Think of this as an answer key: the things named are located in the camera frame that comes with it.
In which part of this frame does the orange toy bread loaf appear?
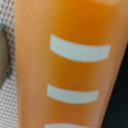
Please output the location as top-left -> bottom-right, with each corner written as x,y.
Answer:
14,0 -> 128,128

